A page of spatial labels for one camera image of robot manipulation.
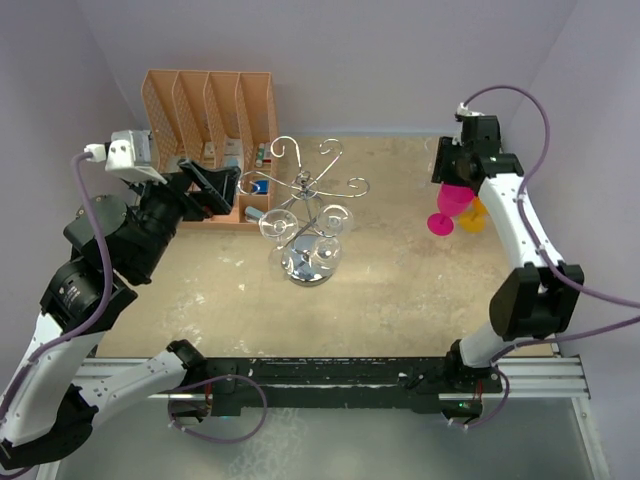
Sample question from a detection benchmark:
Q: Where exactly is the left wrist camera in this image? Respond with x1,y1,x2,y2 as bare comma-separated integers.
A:
84,130,167,184

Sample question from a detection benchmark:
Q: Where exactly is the orange perforated desk organizer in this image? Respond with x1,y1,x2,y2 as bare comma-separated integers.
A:
141,69,279,232

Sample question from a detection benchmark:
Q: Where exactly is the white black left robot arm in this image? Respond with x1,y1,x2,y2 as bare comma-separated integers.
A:
1,159,241,478

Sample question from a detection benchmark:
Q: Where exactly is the clear wine glass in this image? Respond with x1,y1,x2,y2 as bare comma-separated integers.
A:
309,237,342,275
316,204,355,237
258,209,299,266

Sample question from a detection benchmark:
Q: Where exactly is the white glue stick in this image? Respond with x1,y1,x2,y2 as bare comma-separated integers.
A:
255,143,265,168

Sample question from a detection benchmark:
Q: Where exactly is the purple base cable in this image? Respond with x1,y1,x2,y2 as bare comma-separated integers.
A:
447,369,511,432
167,369,270,444

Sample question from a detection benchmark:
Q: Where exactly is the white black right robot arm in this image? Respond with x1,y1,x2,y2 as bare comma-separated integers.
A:
427,112,584,391

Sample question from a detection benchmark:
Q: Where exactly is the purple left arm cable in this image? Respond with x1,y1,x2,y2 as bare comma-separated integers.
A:
0,152,114,480

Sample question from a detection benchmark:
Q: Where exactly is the orange plastic wine glass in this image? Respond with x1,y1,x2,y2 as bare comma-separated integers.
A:
458,197,488,233

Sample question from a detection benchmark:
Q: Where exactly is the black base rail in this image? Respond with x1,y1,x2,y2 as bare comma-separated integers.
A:
147,355,504,416

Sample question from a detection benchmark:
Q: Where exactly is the pink plastic wine glass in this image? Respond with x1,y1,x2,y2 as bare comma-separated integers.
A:
426,183,475,236

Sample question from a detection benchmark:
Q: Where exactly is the chrome wire wine glass rack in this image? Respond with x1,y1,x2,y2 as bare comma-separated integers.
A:
236,135,370,287

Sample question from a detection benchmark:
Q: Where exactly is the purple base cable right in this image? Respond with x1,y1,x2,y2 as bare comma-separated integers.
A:
447,369,511,432

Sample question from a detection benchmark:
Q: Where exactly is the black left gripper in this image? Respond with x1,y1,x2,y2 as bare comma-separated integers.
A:
129,157,240,279

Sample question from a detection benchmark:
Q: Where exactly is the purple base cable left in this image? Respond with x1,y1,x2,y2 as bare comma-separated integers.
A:
167,369,270,444

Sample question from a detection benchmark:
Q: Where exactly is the blue stapler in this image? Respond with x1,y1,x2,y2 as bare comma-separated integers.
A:
244,206,264,223

